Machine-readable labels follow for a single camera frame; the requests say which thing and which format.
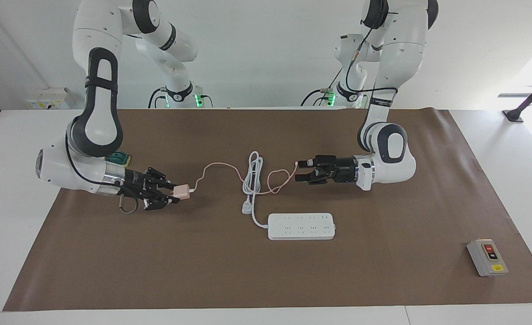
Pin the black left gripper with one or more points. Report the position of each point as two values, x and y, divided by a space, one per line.
333 169

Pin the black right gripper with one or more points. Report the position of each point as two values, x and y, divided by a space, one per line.
135 185

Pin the pink charger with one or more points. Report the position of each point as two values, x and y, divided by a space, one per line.
183 192

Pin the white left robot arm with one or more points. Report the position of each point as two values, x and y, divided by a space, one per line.
392 149

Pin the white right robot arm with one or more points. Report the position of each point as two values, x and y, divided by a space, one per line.
99 117

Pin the white power strip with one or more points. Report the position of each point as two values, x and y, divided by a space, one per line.
301 226

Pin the brown table mat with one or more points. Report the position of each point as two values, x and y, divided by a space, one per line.
266 271

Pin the green knife switch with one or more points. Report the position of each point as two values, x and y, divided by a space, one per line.
118 158

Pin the white wall socket box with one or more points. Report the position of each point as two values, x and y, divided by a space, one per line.
47 99

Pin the grey on-off switch box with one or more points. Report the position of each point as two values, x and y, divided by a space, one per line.
487 258

